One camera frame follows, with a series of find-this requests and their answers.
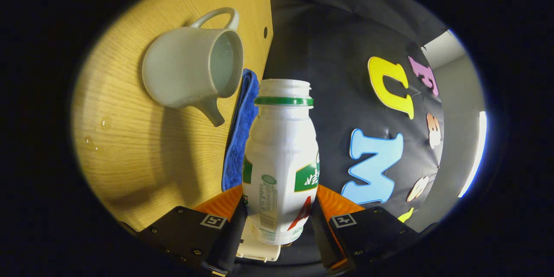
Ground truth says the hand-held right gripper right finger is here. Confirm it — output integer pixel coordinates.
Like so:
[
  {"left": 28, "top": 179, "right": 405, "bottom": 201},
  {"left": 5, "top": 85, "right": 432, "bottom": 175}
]
[{"left": 311, "top": 184, "right": 419, "bottom": 274}]

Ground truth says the white teacup with spout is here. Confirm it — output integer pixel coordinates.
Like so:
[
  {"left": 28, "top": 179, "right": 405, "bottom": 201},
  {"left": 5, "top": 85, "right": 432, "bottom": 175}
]
[{"left": 142, "top": 7, "right": 244, "bottom": 127}]

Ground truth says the black backdrop cloth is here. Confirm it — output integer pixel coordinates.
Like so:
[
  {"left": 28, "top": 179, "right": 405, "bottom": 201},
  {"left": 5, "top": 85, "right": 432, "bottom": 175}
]
[{"left": 263, "top": 0, "right": 446, "bottom": 265}]

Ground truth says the blue towel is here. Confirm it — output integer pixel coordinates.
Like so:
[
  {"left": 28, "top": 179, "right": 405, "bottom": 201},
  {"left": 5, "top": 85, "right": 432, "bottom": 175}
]
[{"left": 222, "top": 68, "right": 260, "bottom": 192}]

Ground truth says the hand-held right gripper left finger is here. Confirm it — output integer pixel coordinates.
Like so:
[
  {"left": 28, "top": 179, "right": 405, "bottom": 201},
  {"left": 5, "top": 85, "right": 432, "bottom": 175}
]
[{"left": 138, "top": 184, "right": 248, "bottom": 276}]

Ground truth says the white toaster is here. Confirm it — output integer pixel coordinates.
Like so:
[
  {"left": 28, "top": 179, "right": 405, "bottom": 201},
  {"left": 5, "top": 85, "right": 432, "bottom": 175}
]
[{"left": 236, "top": 219, "right": 282, "bottom": 262}]

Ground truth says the white plastic water bottle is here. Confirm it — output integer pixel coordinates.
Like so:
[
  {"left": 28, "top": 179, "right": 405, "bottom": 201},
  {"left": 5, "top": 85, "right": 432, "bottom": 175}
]
[{"left": 242, "top": 79, "right": 320, "bottom": 245}]

